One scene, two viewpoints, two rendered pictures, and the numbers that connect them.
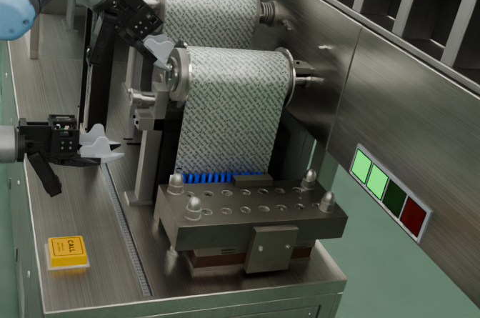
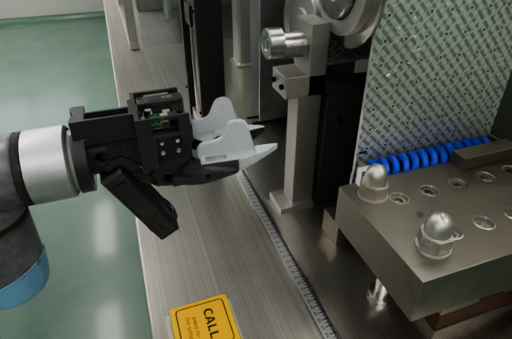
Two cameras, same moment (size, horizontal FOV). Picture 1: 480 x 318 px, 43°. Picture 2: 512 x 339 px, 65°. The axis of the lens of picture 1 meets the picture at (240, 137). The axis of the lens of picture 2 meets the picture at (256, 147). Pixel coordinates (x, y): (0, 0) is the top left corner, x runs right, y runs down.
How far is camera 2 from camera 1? 0.85 m
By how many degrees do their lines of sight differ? 9
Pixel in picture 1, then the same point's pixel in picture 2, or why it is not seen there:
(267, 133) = (498, 71)
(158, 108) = (314, 58)
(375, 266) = not seen: hidden behind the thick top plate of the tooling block
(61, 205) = (184, 231)
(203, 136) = (401, 92)
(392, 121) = not seen: outside the picture
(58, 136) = (151, 132)
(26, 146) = (93, 160)
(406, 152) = not seen: outside the picture
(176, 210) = (397, 238)
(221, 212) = (477, 228)
